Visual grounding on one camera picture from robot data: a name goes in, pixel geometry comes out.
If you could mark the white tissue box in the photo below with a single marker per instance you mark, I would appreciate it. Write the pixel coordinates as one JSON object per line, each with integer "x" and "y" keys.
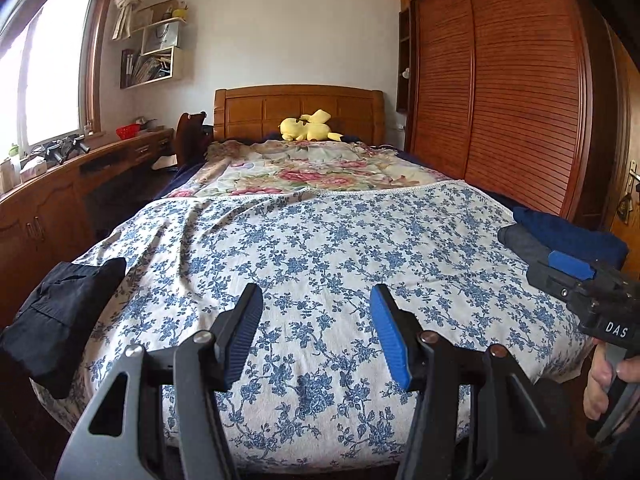
{"x": 32, "y": 170}

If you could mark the wooden slatted wardrobe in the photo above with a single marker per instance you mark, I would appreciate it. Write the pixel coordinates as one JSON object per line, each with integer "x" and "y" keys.
{"x": 500, "y": 85}

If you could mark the white paper bag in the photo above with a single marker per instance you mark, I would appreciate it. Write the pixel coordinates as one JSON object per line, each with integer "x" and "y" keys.
{"x": 161, "y": 37}

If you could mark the grey metal pot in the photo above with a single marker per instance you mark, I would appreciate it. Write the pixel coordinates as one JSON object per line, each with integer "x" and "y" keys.
{"x": 146, "y": 123}

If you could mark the black devices on desk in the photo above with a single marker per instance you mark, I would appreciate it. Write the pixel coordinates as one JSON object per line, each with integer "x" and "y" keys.
{"x": 67, "y": 147}

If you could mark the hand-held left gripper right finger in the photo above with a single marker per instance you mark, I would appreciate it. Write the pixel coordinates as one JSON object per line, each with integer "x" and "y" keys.
{"x": 392, "y": 335}

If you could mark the white cloth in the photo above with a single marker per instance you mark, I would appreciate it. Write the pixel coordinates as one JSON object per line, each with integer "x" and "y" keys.
{"x": 164, "y": 162}

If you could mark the dark grey folded garment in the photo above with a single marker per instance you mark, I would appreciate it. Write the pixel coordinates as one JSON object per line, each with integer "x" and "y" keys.
{"x": 520, "y": 240}

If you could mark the dark folders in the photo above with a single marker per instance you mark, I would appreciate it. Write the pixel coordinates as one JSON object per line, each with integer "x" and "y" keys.
{"x": 127, "y": 67}

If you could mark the wooden chair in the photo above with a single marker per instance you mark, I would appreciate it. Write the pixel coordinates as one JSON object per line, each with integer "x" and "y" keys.
{"x": 187, "y": 132}

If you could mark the tied beige curtain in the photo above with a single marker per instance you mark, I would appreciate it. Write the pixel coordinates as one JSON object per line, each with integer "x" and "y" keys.
{"x": 131, "y": 0}

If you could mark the wooden door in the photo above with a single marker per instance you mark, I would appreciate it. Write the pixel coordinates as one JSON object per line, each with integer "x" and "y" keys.
{"x": 627, "y": 125}

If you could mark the wood framed window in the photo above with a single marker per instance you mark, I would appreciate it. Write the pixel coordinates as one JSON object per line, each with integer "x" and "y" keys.
{"x": 50, "y": 60}

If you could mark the dark wooden side shelf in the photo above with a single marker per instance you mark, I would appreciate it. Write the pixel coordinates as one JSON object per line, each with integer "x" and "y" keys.
{"x": 402, "y": 40}

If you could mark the wooden bed headboard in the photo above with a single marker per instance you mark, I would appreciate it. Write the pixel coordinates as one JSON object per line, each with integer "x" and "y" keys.
{"x": 250, "y": 112}

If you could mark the hanging door tag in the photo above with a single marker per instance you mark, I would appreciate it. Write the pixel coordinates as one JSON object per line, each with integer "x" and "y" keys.
{"x": 623, "y": 208}

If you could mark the brown paper bag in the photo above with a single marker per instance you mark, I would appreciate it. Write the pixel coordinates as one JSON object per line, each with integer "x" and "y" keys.
{"x": 152, "y": 12}

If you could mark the yellow green ornament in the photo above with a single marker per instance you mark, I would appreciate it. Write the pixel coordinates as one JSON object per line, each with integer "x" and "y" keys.
{"x": 181, "y": 11}

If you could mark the pink floral quilt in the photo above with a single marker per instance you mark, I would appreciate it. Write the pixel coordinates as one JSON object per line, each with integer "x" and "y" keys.
{"x": 300, "y": 170}

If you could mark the black folded clothes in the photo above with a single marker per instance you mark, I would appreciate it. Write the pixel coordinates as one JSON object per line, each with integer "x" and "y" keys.
{"x": 55, "y": 320}

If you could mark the person's right hand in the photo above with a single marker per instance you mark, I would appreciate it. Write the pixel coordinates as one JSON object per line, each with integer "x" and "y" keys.
{"x": 596, "y": 385}

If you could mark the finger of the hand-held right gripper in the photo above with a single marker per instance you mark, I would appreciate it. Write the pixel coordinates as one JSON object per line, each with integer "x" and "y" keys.
{"x": 570, "y": 265}

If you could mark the white wall shelf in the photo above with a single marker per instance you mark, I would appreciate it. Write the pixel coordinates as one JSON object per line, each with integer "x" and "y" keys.
{"x": 179, "y": 62}

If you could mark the wooden desk with cabinets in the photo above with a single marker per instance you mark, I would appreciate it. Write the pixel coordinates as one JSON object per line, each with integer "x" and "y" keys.
{"x": 40, "y": 210}

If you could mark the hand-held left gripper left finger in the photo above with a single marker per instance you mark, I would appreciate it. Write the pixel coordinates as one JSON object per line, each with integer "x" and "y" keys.
{"x": 240, "y": 340}

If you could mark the small green plant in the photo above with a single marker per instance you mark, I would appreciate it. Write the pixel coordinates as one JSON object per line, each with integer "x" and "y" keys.
{"x": 13, "y": 150}

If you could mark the stack of papers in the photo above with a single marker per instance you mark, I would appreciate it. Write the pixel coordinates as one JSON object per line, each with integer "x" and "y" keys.
{"x": 152, "y": 69}

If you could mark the blue suit jacket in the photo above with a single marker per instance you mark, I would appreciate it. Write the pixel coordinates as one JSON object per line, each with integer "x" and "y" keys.
{"x": 575, "y": 235}

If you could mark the yellow plush toy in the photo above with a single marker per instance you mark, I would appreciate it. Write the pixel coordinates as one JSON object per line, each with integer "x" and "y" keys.
{"x": 295, "y": 129}

